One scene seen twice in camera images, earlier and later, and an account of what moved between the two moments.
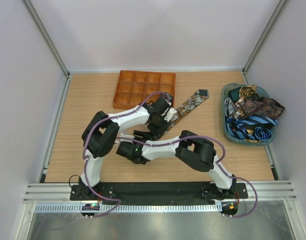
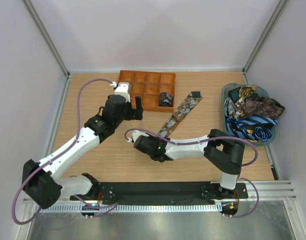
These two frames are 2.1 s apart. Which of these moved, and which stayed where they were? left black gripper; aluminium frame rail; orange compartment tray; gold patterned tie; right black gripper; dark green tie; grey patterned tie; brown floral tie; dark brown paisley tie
Moved: brown floral tie; left black gripper; right black gripper
Stayed: orange compartment tray; gold patterned tie; grey patterned tie; aluminium frame rail; dark brown paisley tie; dark green tie
